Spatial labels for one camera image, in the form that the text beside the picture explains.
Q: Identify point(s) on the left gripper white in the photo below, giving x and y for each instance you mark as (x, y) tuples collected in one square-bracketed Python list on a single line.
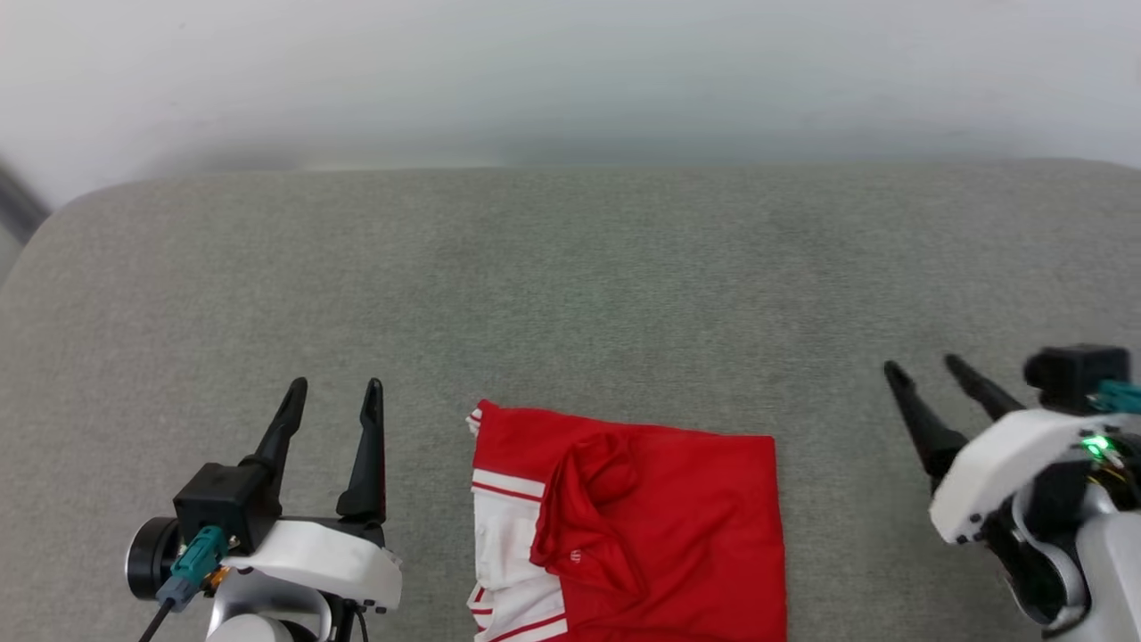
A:
[(330, 557)]

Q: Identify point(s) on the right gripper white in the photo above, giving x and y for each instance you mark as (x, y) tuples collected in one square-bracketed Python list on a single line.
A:
[(998, 464)]

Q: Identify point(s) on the red and white shirt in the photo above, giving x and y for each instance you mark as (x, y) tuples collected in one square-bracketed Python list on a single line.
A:
[(695, 526)]

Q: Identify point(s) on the grey fabric sofa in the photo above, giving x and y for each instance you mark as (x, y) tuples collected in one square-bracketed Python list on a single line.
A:
[(570, 294)]

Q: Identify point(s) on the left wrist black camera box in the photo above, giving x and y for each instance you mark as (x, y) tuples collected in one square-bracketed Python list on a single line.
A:
[(223, 499)]

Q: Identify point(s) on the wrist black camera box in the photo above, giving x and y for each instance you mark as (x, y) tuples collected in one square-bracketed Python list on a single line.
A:
[(1070, 379), (223, 499)]

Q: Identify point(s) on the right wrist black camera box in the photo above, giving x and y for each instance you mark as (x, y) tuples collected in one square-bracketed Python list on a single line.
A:
[(1070, 379)]

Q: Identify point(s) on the left camera teal connector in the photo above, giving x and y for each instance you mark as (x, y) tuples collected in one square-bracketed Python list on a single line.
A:
[(198, 557)]

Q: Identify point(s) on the camera teal connector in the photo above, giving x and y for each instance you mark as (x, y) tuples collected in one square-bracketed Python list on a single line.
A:
[(1123, 397), (198, 557)]

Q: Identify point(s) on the right camera teal connector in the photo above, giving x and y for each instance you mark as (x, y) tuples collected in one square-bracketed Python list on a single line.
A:
[(1123, 397)]

